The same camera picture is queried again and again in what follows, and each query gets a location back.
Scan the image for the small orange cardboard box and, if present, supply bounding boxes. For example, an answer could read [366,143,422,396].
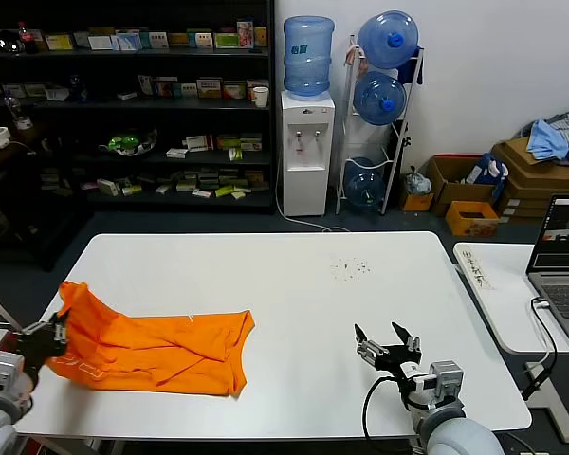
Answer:
[445,200,500,239]

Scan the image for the white water dispenser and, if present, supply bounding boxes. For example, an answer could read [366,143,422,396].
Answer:
[280,90,337,218]

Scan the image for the grey plastic bag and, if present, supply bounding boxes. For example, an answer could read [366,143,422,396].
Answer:
[405,166,433,196]

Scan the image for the red orange medicine box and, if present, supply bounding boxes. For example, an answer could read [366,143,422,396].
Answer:
[153,78,178,99]

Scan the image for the cola bottle red label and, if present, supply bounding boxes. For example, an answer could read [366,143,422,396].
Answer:
[17,20,36,54]

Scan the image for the blue and white bag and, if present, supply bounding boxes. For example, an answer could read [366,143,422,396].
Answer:
[465,153,510,201]

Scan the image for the dark glass bowl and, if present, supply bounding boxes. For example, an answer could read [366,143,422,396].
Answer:
[0,29,25,54]

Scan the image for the orange t-shirt with white print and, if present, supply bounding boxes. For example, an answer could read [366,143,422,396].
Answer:
[45,281,257,398]

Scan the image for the yellow white medicine box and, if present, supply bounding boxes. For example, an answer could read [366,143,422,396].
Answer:
[197,78,224,100]

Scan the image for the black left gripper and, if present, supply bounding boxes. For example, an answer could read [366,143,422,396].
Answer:
[13,310,72,380]

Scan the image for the green bowl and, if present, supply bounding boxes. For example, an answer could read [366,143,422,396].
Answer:
[99,127,159,158]

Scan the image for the blue water jug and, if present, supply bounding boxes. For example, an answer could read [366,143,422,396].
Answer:
[358,11,420,69]
[344,157,388,210]
[353,71,408,127]

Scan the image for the white orange medicine box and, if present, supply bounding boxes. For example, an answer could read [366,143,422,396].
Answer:
[246,79,270,101]

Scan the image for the white power cord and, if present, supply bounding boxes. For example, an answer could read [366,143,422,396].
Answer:
[275,161,351,234]

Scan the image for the white wire jug rack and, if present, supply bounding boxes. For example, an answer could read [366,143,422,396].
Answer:
[336,32,427,216]

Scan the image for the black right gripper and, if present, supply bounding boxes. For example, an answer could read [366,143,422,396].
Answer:
[354,322,424,383]

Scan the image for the white red medicine box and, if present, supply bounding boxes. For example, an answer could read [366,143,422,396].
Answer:
[185,135,216,153]

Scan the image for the small dark crumb specks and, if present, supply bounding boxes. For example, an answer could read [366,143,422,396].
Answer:
[330,258,374,283]

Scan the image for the open brown cardboard box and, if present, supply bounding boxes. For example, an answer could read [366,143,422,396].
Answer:
[427,154,498,217]

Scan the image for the blue plastic bottle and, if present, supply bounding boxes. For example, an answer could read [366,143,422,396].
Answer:
[69,75,88,103]

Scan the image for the black laptop cable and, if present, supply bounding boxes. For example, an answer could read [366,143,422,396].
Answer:
[522,296,560,402]

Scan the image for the grey laptop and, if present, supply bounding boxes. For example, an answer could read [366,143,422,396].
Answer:
[525,193,569,359]

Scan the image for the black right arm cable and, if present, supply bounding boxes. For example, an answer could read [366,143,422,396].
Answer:
[362,376,409,442]

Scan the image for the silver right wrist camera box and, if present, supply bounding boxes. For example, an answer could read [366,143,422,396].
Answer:
[429,360,466,407]

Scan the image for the white and blue box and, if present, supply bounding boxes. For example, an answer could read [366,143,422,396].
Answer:
[114,32,142,51]

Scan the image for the tall pink box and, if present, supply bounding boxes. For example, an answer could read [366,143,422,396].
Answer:
[236,19,256,49]

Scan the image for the beige hanging cloth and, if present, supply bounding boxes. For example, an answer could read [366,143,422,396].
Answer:
[344,39,368,80]

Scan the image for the blue bottle with teal label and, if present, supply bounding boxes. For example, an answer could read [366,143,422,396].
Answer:
[284,15,337,99]

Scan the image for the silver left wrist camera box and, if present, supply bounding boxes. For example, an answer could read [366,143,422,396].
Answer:
[0,351,25,391]

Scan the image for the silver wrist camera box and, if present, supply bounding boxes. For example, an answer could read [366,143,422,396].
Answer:
[429,360,466,407]
[0,351,25,391]

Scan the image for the stacked brown cardboard boxes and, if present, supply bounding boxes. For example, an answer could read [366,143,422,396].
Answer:
[496,176,569,226]

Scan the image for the large flat cardboard box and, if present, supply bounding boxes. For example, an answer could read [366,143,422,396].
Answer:
[491,137,569,182]

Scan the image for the small yellow cardboard box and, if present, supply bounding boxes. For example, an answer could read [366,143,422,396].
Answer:
[401,177,435,213]

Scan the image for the white side table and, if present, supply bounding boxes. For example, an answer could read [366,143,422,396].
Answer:
[453,242,569,445]

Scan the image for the small bottle on white base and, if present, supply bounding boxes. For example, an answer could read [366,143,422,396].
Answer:
[4,92,34,132]

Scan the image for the light blue cloth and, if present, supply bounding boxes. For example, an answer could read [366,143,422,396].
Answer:
[525,119,569,160]

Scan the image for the black shelving unit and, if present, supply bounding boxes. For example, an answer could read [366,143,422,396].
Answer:
[0,0,276,274]

